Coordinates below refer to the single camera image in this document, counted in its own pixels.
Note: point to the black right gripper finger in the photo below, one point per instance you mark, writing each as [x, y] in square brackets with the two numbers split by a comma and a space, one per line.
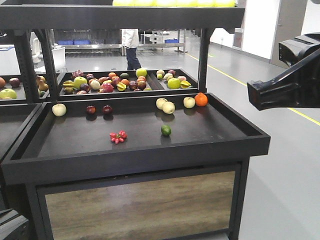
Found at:
[294, 50]
[296, 87]

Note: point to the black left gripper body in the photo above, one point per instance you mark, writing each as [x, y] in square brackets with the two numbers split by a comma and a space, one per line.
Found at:
[13, 226]

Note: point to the yellow star fruit right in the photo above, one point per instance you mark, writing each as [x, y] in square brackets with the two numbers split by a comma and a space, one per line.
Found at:
[185, 84]

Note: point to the yellow star fruit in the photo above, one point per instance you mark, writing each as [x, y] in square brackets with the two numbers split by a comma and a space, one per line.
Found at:
[185, 84]
[121, 87]
[68, 84]

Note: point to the black fruit display stand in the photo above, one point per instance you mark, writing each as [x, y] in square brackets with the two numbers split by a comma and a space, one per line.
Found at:
[73, 183]

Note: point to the yellow star fruit left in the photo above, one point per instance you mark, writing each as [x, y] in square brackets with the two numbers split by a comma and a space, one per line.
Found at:
[68, 84]

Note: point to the red dragon fruit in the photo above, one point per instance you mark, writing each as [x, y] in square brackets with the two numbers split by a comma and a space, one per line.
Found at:
[77, 73]

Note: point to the yellow star fruit centre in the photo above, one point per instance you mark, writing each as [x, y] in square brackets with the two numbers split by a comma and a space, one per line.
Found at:
[121, 87]

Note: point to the orange tangerine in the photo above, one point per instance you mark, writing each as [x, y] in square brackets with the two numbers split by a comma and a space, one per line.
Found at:
[201, 99]

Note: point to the pale pear right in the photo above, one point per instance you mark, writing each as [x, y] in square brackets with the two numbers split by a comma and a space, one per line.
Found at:
[189, 102]

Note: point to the pale pear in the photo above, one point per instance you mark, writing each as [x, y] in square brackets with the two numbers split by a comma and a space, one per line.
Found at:
[168, 107]
[59, 109]
[160, 102]
[189, 102]

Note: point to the large green apple right tray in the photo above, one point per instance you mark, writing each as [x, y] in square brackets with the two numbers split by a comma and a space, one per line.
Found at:
[174, 83]

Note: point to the large green apple tray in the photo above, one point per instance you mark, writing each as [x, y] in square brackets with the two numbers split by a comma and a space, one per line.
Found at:
[174, 83]
[78, 81]

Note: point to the pale pear far left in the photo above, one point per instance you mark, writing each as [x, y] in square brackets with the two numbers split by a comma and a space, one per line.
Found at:
[59, 109]

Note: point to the pale pear centre front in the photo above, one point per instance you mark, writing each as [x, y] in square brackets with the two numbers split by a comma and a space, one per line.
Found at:
[168, 107]

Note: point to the red cherry tomato bunch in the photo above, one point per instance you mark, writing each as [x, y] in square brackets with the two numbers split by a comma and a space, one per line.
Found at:
[119, 137]

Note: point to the pale pear centre back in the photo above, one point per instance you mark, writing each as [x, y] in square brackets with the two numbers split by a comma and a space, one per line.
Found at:
[160, 102]

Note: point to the dark red apple left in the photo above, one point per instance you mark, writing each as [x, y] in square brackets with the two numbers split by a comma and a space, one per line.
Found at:
[90, 109]

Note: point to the dark red apple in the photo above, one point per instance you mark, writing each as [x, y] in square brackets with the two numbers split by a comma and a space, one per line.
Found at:
[90, 109]
[107, 110]

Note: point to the green lime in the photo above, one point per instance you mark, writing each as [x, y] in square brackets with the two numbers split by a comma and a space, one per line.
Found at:
[166, 130]

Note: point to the dark red apple right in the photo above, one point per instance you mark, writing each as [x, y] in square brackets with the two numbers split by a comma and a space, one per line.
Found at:
[107, 110]

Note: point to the yellow green pomelo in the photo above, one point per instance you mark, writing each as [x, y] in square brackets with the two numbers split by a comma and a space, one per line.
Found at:
[141, 72]

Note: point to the large green apple left tray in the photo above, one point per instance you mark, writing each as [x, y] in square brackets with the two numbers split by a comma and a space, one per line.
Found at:
[78, 81]

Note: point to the large red apple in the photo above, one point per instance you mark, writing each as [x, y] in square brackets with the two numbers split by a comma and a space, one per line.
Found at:
[107, 87]

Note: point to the green avocado back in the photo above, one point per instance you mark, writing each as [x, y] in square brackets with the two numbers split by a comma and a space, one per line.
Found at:
[124, 75]

